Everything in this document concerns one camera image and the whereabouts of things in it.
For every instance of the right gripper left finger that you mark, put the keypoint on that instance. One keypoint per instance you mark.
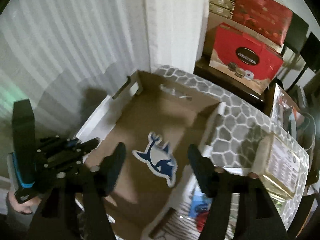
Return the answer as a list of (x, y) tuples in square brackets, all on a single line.
[(110, 169)]

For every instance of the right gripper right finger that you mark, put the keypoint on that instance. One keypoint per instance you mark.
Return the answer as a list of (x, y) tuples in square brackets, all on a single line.
[(204, 171)]

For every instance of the gold box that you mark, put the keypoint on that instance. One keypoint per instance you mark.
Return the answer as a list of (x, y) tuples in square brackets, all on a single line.
[(277, 166)]

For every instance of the white cardboard tray box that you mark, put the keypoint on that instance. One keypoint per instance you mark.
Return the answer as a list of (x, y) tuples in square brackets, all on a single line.
[(156, 119)]

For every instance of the dark wooden nightstand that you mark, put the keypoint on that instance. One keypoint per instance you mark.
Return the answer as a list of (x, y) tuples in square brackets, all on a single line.
[(244, 88)]

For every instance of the silver foil bag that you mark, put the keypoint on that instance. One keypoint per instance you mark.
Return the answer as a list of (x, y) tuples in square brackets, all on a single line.
[(285, 112)]

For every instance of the white window curtain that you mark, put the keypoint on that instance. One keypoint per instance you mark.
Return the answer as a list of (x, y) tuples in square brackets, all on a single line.
[(54, 52)]

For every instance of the red collection gift bag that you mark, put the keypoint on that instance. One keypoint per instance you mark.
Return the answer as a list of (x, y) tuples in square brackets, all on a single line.
[(244, 58)]

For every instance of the black music stand right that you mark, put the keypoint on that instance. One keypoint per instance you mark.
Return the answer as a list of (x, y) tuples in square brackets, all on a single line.
[(310, 54)]

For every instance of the black music stand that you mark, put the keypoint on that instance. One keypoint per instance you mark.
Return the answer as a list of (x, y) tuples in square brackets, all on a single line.
[(310, 54), (296, 35)]

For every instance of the dark red gift box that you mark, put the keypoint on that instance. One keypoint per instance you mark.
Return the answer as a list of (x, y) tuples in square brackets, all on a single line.
[(267, 17)]

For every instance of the black music stand left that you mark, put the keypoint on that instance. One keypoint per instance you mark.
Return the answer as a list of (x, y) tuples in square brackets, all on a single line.
[(296, 35)]

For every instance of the stacked gold boxes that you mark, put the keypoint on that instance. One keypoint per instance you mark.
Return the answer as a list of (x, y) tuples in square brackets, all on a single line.
[(223, 8)]

